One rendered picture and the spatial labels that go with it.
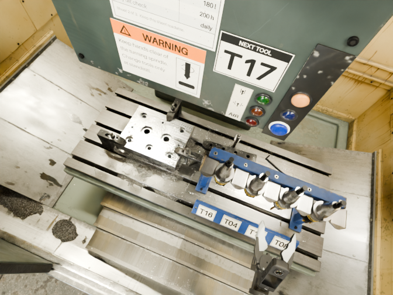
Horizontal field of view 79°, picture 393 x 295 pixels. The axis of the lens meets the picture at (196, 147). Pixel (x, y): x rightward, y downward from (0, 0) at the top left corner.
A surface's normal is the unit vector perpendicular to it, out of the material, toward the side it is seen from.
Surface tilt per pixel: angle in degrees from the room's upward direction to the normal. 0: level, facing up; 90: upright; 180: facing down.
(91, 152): 0
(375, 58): 90
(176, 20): 90
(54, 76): 24
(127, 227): 8
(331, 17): 90
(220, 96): 90
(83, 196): 0
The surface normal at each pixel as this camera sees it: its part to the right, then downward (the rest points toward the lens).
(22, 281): 0.08, -0.45
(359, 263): -0.32, -0.56
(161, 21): -0.37, 0.81
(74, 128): 0.46, -0.25
